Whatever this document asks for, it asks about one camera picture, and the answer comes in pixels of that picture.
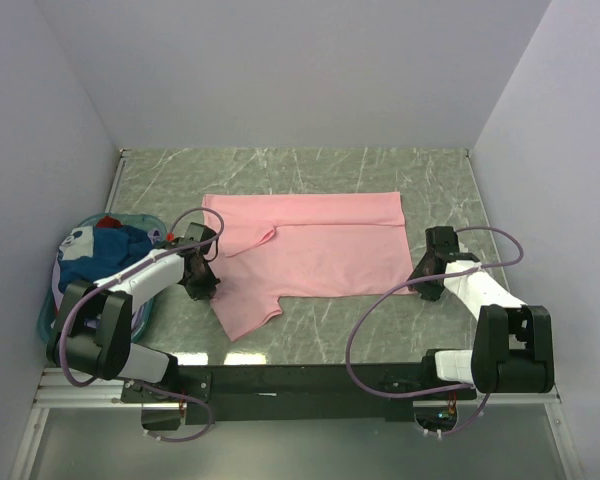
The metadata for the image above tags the pink t shirt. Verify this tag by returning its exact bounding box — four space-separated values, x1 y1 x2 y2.
202 192 413 341

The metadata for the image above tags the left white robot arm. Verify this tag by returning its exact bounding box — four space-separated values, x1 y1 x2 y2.
46 241 220 402

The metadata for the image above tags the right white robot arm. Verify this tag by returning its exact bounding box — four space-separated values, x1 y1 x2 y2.
409 252 554 399

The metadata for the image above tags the lavender t shirt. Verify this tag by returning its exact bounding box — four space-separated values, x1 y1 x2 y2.
48 227 164 336

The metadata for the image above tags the teal laundry basket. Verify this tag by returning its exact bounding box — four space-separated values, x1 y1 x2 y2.
36 212 167 343

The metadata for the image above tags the red garment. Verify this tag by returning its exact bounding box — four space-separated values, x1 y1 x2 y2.
96 215 123 229

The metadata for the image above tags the blue printed t shirt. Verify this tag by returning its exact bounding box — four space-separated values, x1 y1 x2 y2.
57 225 152 293

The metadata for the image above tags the black base beam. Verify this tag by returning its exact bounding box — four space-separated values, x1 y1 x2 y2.
121 358 477 422

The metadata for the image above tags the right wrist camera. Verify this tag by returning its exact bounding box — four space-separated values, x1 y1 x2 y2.
425 226 460 256

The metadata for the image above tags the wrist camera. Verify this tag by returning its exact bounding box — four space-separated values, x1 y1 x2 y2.
167 222 217 250
425 226 460 256

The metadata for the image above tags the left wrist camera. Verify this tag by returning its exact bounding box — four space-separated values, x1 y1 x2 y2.
167 222 217 250

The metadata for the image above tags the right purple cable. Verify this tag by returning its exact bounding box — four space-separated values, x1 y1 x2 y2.
345 226 525 435

